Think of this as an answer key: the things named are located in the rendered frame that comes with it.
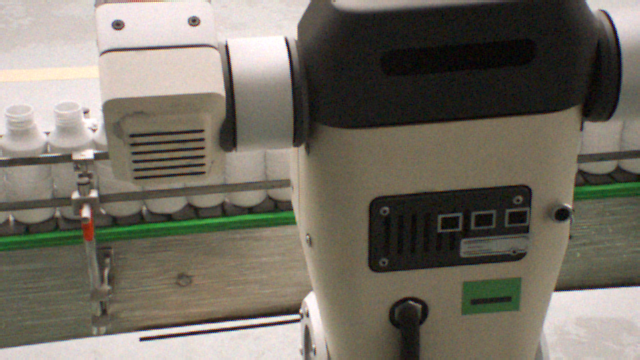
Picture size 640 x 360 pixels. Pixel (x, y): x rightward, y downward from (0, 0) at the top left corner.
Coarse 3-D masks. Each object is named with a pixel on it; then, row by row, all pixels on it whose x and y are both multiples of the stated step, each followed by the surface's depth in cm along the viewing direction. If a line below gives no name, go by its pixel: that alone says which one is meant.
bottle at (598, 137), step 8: (584, 128) 190; (592, 128) 189; (600, 128) 189; (608, 128) 189; (616, 128) 189; (584, 136) 191; (592, 136) 190; (600, 136) 190; (608, 136) 190; (616, 136) 190; (584, 144) 191; (592, 144) 190; (600, 144) 190; (608, 144) 190; (616, 144) 191; (584, 152) 192; (592, 152) 191; (600, 152) 191; (608, 152) 191; (616, 160) 193; (584, 168) 193; (592, 168) 192; (600, 168) 192; (608, 168) 192
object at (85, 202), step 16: (80, 160) 175; (80, 176) 177; (80, 192) 172; (96, 192) 173; (80, 208) 172; (96, 208) 173; (96, 256) 177; (112, 256) 183; (96, 272) 178; (96, 288) 179; (112, 288) 186; (96, 304) 180; (96, 320) 181; (112, 320) 183
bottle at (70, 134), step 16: (64, 112) 176; (80, 112) 178; (64, 128) 177; (80, 128) 178; (64, 144) 177; (80, 144) 178; (64, 176) 180; (96, 176) 182; (64, 192) 181; (64, 208) 183
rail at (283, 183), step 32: (96, 128) 183; (0, 160) 176; (32, 160) 176; (64, 160) 177; (576, 160) 189; (608, 160) 190; (128, 192) 181; (160, 192) 182; (192, 192) 182; (224, 192) 183
